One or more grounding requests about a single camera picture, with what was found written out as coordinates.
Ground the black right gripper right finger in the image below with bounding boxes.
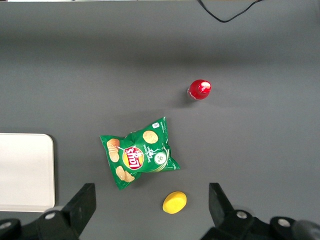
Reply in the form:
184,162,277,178
201,182,259,240

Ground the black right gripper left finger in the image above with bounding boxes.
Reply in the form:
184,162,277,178
36,182,97,240

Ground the pale pink plastic tray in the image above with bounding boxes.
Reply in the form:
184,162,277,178
0,133,56,213

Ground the yellow lemon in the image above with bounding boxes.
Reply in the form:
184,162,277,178
162,191,188,215

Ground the green Lay's chips bag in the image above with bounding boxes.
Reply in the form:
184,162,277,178
99,116,181,191

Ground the red soda bottle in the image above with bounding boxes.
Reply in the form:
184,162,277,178
186,79,213,102

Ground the dark grey table mat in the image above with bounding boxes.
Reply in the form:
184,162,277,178
0,0,320,240

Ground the thin black table cable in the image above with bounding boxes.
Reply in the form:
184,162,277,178
196,0,265,24

